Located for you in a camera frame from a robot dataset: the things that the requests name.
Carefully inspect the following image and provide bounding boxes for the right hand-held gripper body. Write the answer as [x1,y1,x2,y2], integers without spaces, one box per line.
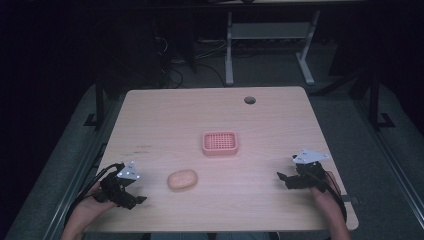
[292,148,331,194]

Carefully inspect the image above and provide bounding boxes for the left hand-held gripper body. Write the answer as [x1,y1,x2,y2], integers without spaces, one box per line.
[94,160,141,205]

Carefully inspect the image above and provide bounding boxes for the peach oval soap bar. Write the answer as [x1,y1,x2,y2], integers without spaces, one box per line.
[166,169,199,192]

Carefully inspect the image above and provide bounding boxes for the pink perforated soap dish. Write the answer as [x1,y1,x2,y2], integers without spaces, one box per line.
[201,130,239,157]

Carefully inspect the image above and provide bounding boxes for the person's right hand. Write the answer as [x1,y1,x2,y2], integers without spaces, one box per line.
[309,171,340,210]

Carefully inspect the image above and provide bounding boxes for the person's left hand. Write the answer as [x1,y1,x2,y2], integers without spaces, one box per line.
[76,181,118,220]

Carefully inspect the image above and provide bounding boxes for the black metal stand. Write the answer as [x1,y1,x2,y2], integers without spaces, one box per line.
[364,64,397,132]
[83,66,109,132]

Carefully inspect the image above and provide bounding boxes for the tangle of floor cables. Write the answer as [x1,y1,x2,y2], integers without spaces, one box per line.
[151,19,228,89]

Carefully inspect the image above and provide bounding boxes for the white metal desk frame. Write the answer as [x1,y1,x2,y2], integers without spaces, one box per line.
[224,9,322,87]

